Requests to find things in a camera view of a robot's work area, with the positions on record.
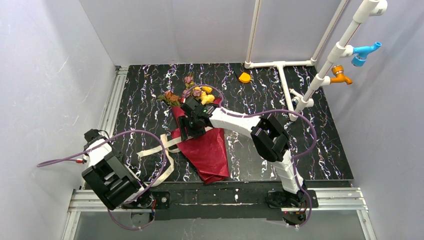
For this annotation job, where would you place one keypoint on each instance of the yellow fake flower bunch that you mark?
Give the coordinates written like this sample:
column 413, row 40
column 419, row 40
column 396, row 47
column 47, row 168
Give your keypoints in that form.
column 206, row 96

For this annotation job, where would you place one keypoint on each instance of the orange plastic faucet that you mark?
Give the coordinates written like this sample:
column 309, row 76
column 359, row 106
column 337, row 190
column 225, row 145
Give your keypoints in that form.
column 339, row 76

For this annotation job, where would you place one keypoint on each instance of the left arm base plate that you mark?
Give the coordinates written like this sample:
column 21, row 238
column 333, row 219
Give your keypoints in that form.
column 157, row 200

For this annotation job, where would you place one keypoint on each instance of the pink fake flower bunch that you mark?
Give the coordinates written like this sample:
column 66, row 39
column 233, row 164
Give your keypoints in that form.
column 175, row 100

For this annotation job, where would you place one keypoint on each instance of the white PVC pipe frame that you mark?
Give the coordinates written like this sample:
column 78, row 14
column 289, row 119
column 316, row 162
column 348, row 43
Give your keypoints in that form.
column 296, row 102

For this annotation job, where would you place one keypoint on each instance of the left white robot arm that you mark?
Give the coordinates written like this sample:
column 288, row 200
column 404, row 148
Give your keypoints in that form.
column 112, row 181

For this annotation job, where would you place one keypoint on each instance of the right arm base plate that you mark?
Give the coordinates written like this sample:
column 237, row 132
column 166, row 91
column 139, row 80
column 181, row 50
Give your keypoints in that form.
column 295, row 207

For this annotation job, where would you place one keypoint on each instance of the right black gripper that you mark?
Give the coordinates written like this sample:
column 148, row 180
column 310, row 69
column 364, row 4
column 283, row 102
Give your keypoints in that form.
column 192, row 124

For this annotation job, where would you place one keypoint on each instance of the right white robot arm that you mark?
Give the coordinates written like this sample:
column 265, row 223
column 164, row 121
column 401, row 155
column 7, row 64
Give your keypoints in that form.
column 267, row 133

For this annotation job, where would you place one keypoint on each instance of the orange tape measure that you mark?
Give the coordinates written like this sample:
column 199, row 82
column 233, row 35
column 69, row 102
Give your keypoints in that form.
column 245, row 78

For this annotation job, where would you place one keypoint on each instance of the blue plastic faucet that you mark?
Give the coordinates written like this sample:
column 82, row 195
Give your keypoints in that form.
column 361, row 53

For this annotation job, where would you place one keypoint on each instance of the red wrapping paper sheet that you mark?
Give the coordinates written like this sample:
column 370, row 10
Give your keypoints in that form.
column 207, row 153

